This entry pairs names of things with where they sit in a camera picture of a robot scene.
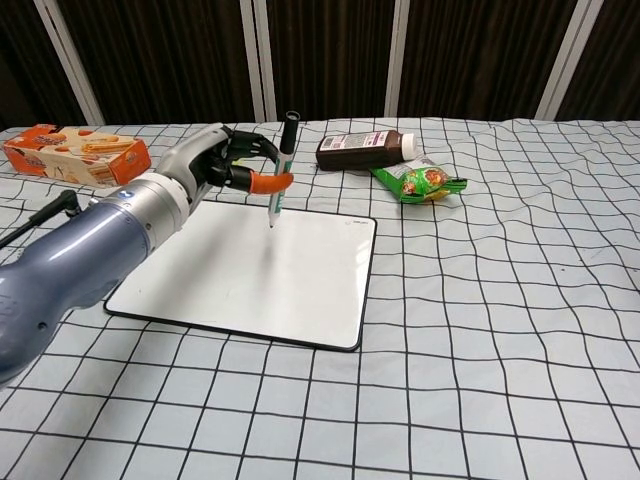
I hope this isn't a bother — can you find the green snack bag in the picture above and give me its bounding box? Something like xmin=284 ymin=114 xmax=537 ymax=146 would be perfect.
xmin=369 ymin=154 xmax=469 ymax=205

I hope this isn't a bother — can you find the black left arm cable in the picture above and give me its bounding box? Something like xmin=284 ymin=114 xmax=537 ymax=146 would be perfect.
xmin=0 ymin=189 xmax=81 ymax=249

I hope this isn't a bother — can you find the green marker pen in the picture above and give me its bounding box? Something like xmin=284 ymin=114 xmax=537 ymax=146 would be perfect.
xmin=267 ymin=110 xmax=300 ymax=230

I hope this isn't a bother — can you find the dark slatted folding screen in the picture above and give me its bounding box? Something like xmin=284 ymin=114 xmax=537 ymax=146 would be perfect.
xmin=0 ymin=0 xmax=640 ymax=129

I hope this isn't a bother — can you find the brown medicine bottle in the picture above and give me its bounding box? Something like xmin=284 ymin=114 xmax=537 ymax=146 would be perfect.
xmin=315 ymin=128 xmax=419 ymax=172

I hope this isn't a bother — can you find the white whiteboard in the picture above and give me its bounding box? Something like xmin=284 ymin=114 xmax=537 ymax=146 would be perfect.
xmin=103 ymin=199 xmax=378 ymax=353

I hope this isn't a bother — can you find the white screen frame post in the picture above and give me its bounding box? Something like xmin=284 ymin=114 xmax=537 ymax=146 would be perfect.
xmin=383 ymin=0 xmax=422 ymax=119
xmin=238 ymin=0 xmax=279 ymax=123
xmin=30 ymin=0 xmax=105 ymax=125
xmin=535 ymin=0 xmax=599 ymax=121

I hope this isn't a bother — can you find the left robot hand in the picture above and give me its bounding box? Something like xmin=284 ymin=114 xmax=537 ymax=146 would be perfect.
xmin=158 ymin=122 xmax=294 ymax=206

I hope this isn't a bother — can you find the orange biscuit box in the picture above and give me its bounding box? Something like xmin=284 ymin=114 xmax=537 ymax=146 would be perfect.
xmin=2 ymin=124 xmax=153 ymax=189

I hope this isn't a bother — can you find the checkered tablecloth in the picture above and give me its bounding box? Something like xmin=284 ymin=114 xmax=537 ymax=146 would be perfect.
xmin=0 ymin=115 xmax=640 ymax=480

